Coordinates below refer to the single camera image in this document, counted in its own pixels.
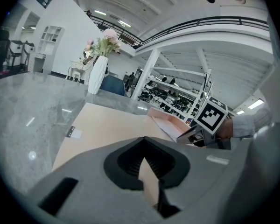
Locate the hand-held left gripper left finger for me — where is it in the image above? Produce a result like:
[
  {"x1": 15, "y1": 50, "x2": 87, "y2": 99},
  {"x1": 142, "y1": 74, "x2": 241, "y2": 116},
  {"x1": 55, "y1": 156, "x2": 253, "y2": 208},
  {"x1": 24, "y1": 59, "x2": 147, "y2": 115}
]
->
[{"x1": 28, "y1": 136, "x2": 164, "y2": 224}]

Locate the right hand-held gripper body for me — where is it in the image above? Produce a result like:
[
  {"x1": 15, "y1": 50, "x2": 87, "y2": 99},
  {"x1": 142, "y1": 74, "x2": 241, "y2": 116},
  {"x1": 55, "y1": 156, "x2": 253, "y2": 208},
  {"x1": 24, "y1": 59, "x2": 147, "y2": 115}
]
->
[{"x1": 189, "y1": 96, "x2": 231, "y2": 150}]

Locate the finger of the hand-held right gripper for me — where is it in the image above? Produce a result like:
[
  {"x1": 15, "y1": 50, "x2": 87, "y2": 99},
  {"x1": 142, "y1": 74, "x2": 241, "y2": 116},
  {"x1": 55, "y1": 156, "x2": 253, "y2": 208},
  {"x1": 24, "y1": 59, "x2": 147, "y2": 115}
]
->
[{"x1": 176, "y1": 126, "x2": 201, "y2": 143}]

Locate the blue chair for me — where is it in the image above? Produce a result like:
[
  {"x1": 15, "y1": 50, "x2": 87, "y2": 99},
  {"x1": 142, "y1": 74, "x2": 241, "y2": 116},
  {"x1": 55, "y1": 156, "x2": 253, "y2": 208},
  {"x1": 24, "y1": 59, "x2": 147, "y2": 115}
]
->
[{"x1": 100, "y1": 75, "x2": 126, "y2": 97}]

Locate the white ribbed vase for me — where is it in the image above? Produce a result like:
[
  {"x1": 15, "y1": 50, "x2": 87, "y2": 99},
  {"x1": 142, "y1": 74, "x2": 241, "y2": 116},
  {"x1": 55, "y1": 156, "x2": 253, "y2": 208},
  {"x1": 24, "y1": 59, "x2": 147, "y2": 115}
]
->
[{"x1": 87, "y1": 56, "x2": 108, "y2": 95}]

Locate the white storage shelf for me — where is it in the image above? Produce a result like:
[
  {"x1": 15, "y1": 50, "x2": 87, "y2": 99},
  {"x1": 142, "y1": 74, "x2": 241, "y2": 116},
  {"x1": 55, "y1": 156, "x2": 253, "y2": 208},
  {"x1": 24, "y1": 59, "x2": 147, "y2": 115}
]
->
[{"x1": 137, "y1": 66, "x2": 213, "y2": 116}]

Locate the pink box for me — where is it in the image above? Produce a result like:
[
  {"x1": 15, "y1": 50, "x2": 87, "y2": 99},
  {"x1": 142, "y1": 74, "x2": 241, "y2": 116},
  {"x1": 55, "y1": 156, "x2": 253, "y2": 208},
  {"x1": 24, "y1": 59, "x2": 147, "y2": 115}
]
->
[{"x1": 51, "y1": 103, "x2": 196, "y2": 206}]

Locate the white vanity table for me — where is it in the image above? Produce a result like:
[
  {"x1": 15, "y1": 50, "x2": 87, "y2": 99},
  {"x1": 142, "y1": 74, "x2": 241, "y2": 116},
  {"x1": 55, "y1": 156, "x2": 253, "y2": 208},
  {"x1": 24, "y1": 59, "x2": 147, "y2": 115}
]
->
[{"x1": 66, "y1": 59, "x2": 89, "y2": 82}]

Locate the white support column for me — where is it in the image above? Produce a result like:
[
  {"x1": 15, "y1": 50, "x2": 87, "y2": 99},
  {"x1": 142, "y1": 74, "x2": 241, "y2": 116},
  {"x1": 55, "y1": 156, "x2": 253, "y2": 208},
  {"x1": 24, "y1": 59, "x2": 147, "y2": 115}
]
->
[{"x1": 130, "y1": 48, "x2": 161, "y2": 100}]

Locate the person's right forearm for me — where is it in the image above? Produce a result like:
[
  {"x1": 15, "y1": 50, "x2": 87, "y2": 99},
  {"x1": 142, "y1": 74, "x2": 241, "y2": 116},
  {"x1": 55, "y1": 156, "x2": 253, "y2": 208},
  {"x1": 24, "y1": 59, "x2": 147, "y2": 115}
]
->
[{"x1": 218, "y1": 106, "x2": 271, "y2": 141}]

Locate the grey marble table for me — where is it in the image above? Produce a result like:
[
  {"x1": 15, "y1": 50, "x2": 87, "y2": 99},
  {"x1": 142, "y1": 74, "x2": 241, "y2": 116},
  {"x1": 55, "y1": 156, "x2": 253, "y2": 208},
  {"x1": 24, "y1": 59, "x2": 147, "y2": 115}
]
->
[{"x1": 0, "y1": 72, "x2": 154, "y2": 196}]

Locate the pink flower bouquet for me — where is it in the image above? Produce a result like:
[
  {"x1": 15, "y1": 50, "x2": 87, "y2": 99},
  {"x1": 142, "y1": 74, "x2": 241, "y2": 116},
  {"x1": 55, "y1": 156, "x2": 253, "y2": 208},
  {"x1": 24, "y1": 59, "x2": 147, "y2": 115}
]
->
[{"x1": 85, "y1": 28, "x2": 122, "y2": 58}]

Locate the white treadmill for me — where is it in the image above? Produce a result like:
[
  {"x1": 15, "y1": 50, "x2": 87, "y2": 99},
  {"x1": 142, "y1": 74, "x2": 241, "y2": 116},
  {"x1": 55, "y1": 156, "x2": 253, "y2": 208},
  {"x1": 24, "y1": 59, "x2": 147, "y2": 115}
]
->
[
  {"x1": 22, "y1": 41, "x2": 35, "y2": 71},
  {"x1": 9, "y1": 40, "x2": 24, "y2": 72}
]

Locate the white arched bookshelf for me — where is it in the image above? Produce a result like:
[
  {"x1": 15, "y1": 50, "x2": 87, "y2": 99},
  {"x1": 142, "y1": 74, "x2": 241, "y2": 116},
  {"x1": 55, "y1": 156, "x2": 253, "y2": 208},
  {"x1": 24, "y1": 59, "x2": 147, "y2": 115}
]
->
[{"x1": 36, "y1": 26, "x2": 65, "y2": 56}]

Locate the group of black helmets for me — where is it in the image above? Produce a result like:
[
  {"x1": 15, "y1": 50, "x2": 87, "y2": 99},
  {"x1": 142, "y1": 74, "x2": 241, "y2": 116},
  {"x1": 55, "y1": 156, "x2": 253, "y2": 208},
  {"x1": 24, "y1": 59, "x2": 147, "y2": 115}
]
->
[{"x1": 139, "y1": 76, "x2": 201, "y2": 112}]

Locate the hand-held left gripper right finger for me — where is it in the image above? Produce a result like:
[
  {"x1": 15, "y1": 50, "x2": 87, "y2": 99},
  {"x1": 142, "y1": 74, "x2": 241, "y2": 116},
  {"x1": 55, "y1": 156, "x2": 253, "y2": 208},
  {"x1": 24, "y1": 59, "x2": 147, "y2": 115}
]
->
[{"x1": 144, "y1": 136, "x2": 238, "y2": 218}]

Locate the black mezzanine railing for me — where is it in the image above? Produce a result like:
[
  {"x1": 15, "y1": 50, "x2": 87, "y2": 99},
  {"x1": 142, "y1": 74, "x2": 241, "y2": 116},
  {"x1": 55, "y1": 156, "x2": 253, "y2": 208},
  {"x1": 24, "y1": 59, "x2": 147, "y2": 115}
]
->
[{"x1": 135, "y1": 16, "x2": 270, "y2": 49}]

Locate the white A4 paper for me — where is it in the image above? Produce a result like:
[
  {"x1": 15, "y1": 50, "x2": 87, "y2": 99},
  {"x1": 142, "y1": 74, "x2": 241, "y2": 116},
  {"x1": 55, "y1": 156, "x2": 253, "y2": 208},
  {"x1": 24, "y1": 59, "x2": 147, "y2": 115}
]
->
[{"x1": 154, "y1": 117, "x2": 190, "y2": 142}]

